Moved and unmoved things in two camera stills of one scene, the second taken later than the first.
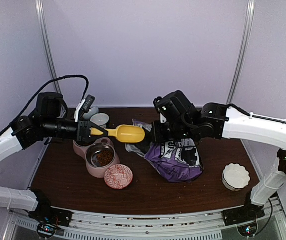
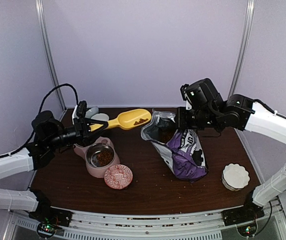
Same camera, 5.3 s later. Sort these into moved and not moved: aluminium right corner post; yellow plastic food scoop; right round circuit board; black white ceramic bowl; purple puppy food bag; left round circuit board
Moved: purple puppy food bag; yellow plastic food scoop
Not moved: black white ceramic bowl; aluminium right corner post; right round circuit board; left round circuit board
